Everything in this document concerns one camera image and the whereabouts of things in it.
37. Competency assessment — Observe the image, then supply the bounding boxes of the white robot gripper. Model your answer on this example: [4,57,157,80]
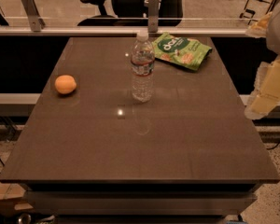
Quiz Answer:
[245,1,280,119]

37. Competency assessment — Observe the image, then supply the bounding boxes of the clear plastic water bottle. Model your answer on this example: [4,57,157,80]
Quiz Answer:
[131,31,155,103]

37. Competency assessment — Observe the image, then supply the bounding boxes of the green snack bag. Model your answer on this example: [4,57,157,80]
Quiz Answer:
[152,33,212,71]

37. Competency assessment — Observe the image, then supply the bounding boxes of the brown table with drawer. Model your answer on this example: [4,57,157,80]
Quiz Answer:
[0,37,279,222]

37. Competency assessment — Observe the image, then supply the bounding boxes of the black office chair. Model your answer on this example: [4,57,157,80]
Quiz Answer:
[77,0,183,26]

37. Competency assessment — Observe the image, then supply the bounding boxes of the orange fruit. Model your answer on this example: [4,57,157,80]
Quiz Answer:
[54,75,77,94]

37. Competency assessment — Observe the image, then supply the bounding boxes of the wooden stool frame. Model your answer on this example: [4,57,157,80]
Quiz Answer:
[239,0,280,24]

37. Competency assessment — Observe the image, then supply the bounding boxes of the middle metal rail bracket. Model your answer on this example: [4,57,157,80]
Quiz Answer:
[148,0,159,33]

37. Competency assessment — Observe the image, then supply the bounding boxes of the metal rail bracket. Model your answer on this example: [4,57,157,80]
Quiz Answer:
[21,0,45,32]
[148,0,159,33]

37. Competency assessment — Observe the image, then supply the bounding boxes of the left metal rail bracket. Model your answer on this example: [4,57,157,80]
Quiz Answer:
[21,0,45,32]

